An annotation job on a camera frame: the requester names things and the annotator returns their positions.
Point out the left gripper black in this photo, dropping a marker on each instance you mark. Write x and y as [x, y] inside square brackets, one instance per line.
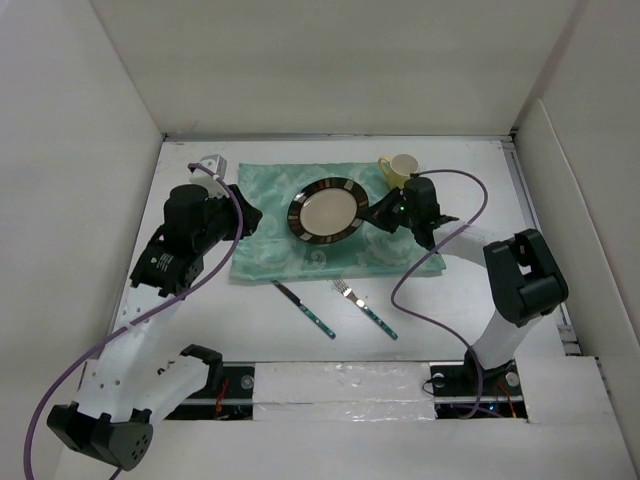
[250, 214]

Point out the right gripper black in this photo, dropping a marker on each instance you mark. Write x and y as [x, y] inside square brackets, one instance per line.
[378, 211]

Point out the yellow mug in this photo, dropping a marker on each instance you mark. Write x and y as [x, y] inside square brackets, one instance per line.
[398, 169]

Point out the dark rimmed dinner plate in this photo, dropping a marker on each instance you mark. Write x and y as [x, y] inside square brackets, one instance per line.
[327, 211]

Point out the knife with green handle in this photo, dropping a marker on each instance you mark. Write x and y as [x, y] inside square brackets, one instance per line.
[304, 309]

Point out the fork with green handle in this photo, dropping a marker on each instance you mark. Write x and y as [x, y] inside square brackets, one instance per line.
[348, 293]

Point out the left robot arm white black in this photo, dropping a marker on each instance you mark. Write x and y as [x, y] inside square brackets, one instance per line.
[123, 398]

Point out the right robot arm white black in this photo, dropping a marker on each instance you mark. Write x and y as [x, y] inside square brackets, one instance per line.
[525, 280]

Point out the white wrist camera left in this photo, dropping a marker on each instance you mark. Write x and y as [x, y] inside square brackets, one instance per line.
[207, 168]

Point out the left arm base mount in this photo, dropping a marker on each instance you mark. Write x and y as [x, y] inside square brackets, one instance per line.
[229, 399]

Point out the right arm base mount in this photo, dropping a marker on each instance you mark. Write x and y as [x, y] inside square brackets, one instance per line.
[457, 394]

